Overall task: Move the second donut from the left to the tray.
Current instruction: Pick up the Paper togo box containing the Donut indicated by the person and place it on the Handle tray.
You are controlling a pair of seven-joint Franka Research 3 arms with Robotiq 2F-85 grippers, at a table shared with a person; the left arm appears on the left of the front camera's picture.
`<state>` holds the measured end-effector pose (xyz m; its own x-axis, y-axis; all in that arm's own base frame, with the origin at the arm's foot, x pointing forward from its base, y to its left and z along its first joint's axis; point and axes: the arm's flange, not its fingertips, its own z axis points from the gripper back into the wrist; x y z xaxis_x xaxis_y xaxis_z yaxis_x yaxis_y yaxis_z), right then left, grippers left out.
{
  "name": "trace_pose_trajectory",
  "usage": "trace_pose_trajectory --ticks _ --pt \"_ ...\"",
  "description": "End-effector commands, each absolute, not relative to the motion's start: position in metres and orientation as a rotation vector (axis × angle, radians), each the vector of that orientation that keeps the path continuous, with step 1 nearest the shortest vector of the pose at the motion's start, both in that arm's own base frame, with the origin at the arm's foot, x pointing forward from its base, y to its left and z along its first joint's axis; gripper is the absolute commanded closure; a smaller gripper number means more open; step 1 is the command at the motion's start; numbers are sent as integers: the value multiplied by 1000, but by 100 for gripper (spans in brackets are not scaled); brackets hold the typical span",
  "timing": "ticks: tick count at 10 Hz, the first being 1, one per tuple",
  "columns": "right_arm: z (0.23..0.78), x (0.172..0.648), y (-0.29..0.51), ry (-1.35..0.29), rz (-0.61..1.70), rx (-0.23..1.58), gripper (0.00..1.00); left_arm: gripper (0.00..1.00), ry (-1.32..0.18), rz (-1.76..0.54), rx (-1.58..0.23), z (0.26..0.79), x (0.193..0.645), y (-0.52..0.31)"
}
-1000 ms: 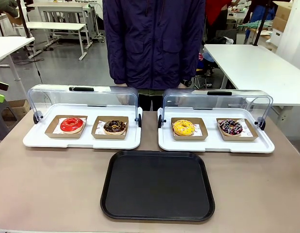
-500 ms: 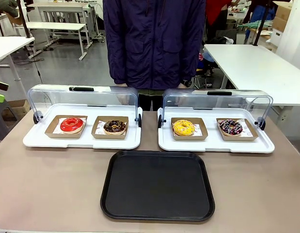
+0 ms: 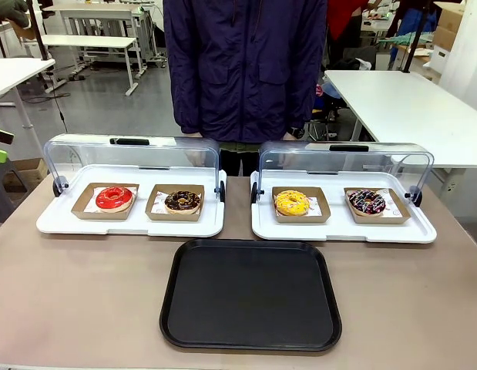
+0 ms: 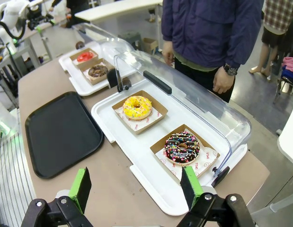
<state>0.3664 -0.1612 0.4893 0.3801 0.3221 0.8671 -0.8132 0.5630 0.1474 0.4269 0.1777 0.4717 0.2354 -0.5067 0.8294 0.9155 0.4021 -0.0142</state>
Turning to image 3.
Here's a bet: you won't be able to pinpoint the black floor cable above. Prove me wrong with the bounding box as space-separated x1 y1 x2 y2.
25 69 72 133

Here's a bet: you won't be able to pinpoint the dark green trousers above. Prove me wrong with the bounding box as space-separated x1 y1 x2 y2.
219 140 263 177

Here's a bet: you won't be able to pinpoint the large white table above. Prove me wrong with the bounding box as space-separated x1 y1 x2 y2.
323 69 477 170

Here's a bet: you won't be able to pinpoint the low white bench table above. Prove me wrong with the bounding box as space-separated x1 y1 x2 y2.
40 34 138 97

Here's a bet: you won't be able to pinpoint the black plastic serving tray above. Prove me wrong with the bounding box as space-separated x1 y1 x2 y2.
159 237 343 352

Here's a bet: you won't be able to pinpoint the yellow glazed donut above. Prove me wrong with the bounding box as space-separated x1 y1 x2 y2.
274 189 311 217

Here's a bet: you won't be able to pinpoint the clear lid with black handle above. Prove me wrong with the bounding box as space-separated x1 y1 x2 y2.
257 140 435 198
42 133 223 194

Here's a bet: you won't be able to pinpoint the person in red top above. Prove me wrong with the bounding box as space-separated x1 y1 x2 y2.
326 0 369 44

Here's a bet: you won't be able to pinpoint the person in blue clothes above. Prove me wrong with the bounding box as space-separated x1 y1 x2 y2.
391 0 436 36

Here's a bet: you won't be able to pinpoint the dark donut with pink sprinkles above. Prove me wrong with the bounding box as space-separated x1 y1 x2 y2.
348 189 387 217

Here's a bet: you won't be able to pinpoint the black camera pole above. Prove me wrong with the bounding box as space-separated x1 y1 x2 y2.
401 0 432 75
27 0 47 62

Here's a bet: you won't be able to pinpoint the white storage box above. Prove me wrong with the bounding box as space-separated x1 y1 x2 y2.
429 43 455 71

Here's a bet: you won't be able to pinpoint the large cardboard box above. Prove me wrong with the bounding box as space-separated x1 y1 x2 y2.
432 1 469 52

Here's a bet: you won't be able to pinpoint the grey step stool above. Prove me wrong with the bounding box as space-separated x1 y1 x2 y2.
0 160 28 224

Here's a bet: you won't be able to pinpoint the white table with round leg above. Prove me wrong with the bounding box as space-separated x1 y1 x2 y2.
0 57 56 140

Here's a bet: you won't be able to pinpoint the dark green bundle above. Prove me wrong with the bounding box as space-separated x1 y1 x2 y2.
0 0 30 23

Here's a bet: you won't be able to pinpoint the person's left forearm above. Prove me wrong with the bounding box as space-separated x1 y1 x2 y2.
286 57 326 131

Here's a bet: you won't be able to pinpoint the white desk with frame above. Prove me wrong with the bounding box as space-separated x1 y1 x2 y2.
42 2 149 78

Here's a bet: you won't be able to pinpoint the dark blue jacket torso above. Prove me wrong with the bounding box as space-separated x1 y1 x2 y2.
163 0 328 143

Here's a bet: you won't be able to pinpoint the white display case base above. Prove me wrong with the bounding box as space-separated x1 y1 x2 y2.
250 169 438 244
35 163 227 238

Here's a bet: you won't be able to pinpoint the person's right forearm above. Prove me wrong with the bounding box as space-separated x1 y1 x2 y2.
167 57 203 134

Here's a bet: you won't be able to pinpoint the brown cardboard donut tray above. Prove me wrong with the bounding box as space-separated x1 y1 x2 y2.
145 183 206 222
343 187 411 226
71 182 140 221
271 186 331 224

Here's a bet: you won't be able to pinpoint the chocolate donut with sprinkles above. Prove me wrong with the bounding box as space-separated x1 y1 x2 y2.
163 191 203 216

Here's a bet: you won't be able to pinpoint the brown cardboard box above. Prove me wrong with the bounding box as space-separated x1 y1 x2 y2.
13 157 49 190

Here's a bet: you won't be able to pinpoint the red glazed donut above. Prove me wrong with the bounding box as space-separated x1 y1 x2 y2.
96 186 134 214

